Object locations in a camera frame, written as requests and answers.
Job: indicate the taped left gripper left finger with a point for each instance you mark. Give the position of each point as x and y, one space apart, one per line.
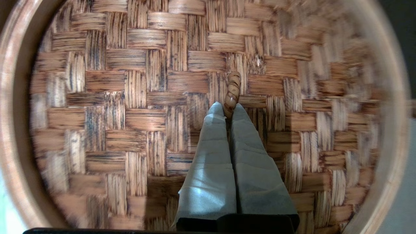
209 175

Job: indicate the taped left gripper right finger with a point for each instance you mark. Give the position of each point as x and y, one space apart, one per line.
256 182

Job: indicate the small woven bamboo steamer lid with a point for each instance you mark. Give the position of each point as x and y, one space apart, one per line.
130 97

